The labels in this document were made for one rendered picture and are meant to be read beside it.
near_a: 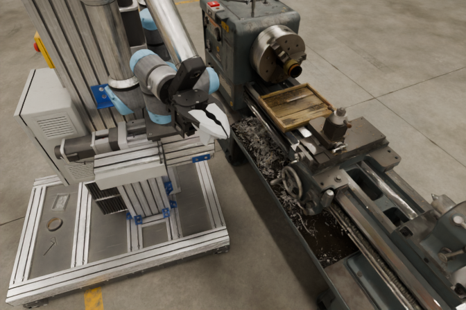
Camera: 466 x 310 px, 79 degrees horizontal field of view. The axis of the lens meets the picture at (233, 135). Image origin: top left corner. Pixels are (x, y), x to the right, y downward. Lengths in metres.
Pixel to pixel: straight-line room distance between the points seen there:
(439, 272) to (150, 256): 1.43
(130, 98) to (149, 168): 0.30
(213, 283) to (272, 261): 0.41
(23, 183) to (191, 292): 1.69
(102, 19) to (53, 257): 1.59
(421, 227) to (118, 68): 1.23
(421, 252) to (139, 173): 1.08
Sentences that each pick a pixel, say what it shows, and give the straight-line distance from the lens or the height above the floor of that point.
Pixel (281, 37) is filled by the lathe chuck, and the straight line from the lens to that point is 1.65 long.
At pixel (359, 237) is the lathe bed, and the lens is 1.39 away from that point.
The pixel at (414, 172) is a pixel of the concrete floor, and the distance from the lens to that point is 2.89.
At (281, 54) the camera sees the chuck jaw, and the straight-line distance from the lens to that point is 1.63.
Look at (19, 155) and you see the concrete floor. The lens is 3.21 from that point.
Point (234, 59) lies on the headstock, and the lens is 1.78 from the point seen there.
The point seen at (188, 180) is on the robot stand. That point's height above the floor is 0.21.
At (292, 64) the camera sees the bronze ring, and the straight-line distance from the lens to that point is 1.63.
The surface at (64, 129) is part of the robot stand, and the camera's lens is 1.37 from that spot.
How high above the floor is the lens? 1.95
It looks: 45 degrees down
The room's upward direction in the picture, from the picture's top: straight up
